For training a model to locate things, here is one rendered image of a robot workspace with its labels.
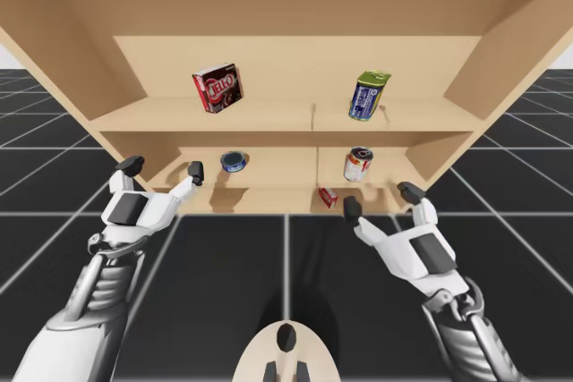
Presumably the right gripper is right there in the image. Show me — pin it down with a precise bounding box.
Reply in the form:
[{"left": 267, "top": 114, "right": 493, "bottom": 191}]
[{"left": 342, "top": 181, "right": 469, "bottom": 294}]

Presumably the red and brown carton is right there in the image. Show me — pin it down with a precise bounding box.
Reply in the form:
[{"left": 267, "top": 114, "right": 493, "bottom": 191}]
[{"left": 192, "top": 63, "right": 245, "bottom": 114}]

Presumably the red and white can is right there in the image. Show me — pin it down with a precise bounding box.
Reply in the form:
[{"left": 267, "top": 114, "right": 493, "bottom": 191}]
[{"left": 343, "top": 146, "right": 375, "bottom": 183}]

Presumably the tan robot part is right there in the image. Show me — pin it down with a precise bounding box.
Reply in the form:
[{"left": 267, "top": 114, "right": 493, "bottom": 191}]
[{"left": 232, "top": 319, "right": 338, "bottom": 382}]

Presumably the blue flat can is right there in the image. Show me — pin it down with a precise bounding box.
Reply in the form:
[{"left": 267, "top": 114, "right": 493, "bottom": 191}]
[{"left": 219, "top": 151, "right": 251, "bottom": 174}]

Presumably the red and white carton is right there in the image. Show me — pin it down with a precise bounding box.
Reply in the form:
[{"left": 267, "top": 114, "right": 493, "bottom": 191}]
[{"left": 317, "top": 186, "right": 342, "bottom": 210}]

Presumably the pale wooden shelf unit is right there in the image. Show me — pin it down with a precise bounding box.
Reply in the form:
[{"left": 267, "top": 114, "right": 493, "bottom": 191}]
[{"left": 0, "top": 0, "right": 573, "bottom": 216}]

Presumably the green and blue rectangular can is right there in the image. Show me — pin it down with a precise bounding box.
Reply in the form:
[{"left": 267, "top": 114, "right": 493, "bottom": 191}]
[{"left": 348, "top": 70, "right": 393, "bottom": 123}]

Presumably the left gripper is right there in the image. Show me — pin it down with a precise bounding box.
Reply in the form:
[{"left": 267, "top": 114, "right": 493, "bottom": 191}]
[{"left": 101, "top": 155, "right": 206, "bottom": 235}]

